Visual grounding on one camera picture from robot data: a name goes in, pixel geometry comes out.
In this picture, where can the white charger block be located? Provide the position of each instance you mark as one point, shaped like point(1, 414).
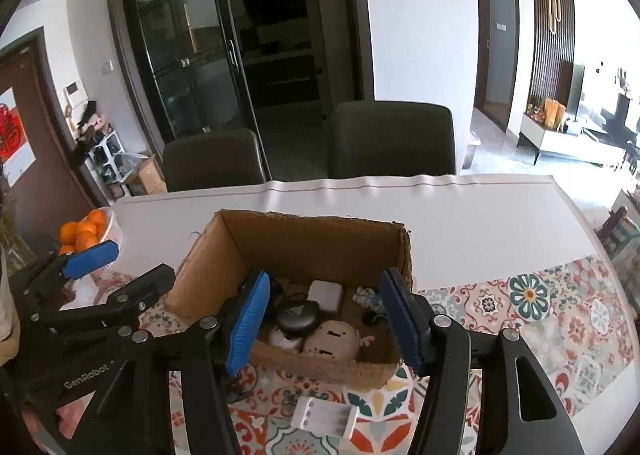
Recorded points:
point(325, 296)

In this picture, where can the dark grey dining chair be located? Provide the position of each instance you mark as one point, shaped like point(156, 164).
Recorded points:
point(390, 140)
point(215, 160)

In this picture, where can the dark glass sliding door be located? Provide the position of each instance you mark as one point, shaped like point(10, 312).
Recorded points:
point(175, 35)

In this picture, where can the person's left hand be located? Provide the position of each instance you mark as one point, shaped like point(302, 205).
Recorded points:
point(70, 422)

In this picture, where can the flat screen television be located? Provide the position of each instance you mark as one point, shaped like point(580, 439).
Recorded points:
point(595, 100)

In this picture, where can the small white figurine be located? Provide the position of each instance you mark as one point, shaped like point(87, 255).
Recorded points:
point(367, 299)

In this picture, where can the white television cabinet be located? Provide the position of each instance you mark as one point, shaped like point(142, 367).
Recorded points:
point(570, 142)

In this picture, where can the white intercom panel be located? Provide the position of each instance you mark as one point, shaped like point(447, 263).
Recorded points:
point(74, 95)

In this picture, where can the orange gift bags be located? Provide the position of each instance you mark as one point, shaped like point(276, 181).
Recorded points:
point(555, 112)

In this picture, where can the red paper door poster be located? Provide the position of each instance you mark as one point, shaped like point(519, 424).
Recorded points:
point(12, 135)

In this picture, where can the white bowl of oranges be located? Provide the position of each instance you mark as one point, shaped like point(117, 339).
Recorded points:
point(114, 230)

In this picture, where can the pile of plush toys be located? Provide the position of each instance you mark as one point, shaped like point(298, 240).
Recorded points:
point(92, 122)

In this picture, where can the brown entrance door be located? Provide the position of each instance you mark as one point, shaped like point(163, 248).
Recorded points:
point(50, 135)

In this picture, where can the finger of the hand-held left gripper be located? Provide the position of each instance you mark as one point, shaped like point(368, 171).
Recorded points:
point(92, 259)
point(145, 285)

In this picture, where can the brown room door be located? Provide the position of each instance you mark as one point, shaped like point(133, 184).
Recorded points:
point(500, 50)

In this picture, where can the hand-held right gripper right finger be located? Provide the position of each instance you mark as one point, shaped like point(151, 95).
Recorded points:
point(400, 320)

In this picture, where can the small brown floor box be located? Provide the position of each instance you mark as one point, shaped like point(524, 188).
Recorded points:
point(150, 177)

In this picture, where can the patterned table runner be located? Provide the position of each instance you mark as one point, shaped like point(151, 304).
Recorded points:
point(525, 295)

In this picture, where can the brown cardboard box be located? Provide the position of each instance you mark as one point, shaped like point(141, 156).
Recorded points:
point(310, 240)

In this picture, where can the white battery charger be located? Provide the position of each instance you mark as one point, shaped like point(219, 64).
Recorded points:
point(325, 417)

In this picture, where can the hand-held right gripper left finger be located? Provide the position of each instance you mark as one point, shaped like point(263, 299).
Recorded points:
point(247, 325)

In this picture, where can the person's beige clothing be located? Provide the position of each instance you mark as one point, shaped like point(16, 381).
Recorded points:
point(7, 310)

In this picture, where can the wall light switch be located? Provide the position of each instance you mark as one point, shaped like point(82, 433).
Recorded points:
point(108, 65)

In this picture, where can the white shoe rack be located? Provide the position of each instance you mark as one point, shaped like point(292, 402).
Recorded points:
point(107, 162)

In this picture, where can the wooden chair with plaid cushion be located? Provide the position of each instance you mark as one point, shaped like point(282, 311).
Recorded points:
point(620, 232)

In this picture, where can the black round device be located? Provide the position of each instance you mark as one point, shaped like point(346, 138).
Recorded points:
point(297, 319)

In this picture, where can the pink round device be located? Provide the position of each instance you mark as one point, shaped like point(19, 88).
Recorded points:
point(330, 340)

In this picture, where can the small pink oval device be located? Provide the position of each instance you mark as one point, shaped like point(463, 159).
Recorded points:
point(285, 340)

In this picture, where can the black range hood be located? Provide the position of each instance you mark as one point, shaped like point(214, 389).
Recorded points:
point(275, 2)

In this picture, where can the gold wall ornament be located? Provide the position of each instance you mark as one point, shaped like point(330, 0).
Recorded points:
point(553, 10)

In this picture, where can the dark slatted wall panel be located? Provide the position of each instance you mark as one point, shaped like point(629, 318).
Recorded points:
point(537, 35)

